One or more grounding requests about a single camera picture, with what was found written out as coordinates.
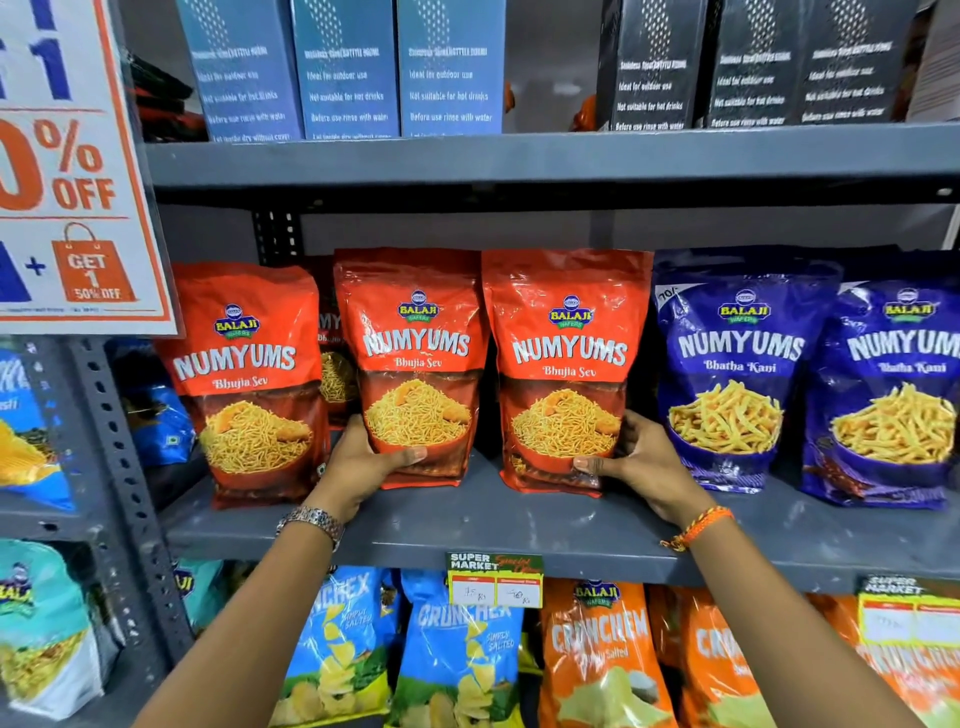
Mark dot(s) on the white orange sale sign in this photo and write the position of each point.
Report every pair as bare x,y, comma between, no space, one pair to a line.
67,172

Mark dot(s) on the dark blue snack packet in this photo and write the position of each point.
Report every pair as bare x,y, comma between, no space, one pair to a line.
154,420

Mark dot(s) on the teal white snack packet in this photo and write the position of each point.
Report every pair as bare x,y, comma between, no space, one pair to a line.
45,630

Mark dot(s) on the orange snack packet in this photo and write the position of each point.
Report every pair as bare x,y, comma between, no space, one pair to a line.
416,352
244,360
566,352
330,337

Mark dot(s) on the black red packaged items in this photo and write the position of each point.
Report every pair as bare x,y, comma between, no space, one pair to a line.
161,97

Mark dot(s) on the orange bottle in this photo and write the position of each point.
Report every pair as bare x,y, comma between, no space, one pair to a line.
585,114

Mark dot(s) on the person's left forearm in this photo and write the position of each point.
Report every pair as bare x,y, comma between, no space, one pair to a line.
247,637

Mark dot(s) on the person's right thumb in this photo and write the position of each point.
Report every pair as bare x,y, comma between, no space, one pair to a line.
598,466

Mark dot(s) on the blue yellow wafer packet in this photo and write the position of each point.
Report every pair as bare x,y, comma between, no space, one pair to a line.
26,435

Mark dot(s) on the teal chips packet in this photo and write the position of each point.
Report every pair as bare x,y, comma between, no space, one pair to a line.
201,592

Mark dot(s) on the yellow green price label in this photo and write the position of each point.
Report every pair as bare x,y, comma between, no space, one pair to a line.
911,615
495,581

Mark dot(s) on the white cardboard box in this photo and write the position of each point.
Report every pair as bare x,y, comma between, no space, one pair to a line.
941,67

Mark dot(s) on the orange chips packet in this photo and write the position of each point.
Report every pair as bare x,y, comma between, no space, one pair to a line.
712,660
600,652
907,675

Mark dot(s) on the silver metal wristwatch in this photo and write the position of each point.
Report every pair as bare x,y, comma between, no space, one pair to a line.
313,520

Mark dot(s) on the person's right forearm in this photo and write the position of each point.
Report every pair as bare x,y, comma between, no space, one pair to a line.
780,630

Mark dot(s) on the grey metal shelf rack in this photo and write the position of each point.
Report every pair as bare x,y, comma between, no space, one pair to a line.
525,159

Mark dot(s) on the blue cardboard box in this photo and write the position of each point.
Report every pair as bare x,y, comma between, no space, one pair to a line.
345,67
450,67
236,67

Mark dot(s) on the blue chips packet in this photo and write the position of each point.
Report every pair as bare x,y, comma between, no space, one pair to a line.
345,645
457,652

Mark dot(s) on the person's right hand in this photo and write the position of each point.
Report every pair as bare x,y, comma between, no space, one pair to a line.
660,472

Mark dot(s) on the purple snack packet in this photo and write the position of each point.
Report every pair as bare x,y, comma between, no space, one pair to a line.
892,360
739,352

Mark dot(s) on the black cardboard box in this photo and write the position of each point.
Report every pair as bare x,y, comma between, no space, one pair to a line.
754,67
855,64
652,67

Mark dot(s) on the person's left hand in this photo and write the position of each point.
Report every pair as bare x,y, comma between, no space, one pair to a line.
352,472

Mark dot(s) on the person's left thumb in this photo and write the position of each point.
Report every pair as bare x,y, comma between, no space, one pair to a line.
401,458

